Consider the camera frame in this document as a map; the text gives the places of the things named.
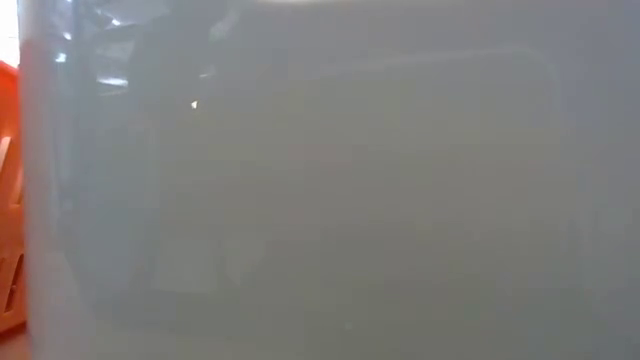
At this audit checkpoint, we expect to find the orange plastic basket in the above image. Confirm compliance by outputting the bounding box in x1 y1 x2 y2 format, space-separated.
0 59 29 334

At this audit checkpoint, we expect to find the grey plastic bin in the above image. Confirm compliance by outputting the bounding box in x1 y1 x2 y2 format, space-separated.
17 0 640 360

